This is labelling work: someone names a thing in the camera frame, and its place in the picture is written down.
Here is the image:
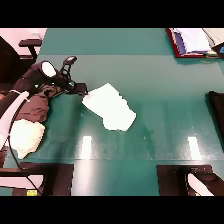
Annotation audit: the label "grey-brown garment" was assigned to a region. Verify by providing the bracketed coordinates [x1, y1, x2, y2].
[34, 83, 68, 101]

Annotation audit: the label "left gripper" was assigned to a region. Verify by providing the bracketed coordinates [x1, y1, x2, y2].
[71, 82, 89, 97]

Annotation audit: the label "pale lilac garment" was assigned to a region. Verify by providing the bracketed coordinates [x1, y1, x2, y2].
[173, 28, 213, 55]

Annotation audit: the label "black cable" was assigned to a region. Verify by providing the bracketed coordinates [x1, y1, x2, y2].
[5, 99, 44, 197]

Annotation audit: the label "cream garment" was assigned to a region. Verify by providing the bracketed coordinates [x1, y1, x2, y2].
[7, 118, 46, 160]

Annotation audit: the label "red garment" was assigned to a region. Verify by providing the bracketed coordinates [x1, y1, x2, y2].
[165, 28, 208, 59]

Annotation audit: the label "blue garment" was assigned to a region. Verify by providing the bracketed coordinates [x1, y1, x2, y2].
[173, 31, 188, 56]

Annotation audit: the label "black garment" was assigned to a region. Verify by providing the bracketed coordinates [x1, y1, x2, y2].
[205, 90, 224, 153]

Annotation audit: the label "maroon-brown garment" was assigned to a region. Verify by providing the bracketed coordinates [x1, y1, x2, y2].
[13, 93, 52, 124]

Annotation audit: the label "beige garment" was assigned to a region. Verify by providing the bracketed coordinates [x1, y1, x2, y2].
[202, 28, 224, 51]

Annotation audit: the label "white shirt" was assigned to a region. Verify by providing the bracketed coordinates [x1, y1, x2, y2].
[81, 82, 138, 132]

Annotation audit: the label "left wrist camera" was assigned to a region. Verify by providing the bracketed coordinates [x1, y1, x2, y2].
[58, 55, 79, 81]

